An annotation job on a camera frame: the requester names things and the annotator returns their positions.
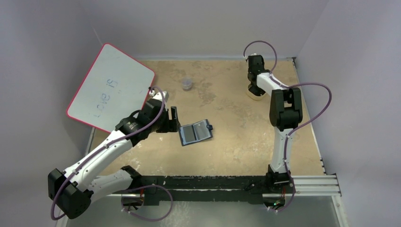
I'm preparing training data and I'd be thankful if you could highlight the black credit card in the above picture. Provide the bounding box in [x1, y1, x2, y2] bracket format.
[194, 121, 212, 140]
[182, 125, 196, 144]

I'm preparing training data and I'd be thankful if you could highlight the blue leather card holder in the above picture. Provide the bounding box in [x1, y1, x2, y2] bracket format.
[178, 119, 213, 146]

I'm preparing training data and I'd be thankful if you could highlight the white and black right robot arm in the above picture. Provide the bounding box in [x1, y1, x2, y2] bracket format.
[247, 53, 303, 192]

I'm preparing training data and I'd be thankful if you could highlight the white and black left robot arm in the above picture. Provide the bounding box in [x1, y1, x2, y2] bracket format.
[48, 87, 180, 220]

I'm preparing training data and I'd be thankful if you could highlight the beige oval card tray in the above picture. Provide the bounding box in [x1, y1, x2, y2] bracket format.
[246, 90, 266, 101]

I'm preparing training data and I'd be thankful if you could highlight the small clear plastic cup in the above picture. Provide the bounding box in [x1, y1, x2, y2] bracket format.
[182, 78, 193, 91]

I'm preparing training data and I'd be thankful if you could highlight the pink framed whiteboard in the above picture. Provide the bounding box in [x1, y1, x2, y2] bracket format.
[66, 43, 156, 132]

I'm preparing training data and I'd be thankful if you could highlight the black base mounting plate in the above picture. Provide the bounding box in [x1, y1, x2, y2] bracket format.
[121, 166, 295, 210]

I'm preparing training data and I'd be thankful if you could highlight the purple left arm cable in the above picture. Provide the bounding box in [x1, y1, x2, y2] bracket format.
[51, 86, 174, 222]

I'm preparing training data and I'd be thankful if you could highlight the aluminium extrusion rail frame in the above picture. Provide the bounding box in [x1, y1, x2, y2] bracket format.
[56, 58, 350, 227]

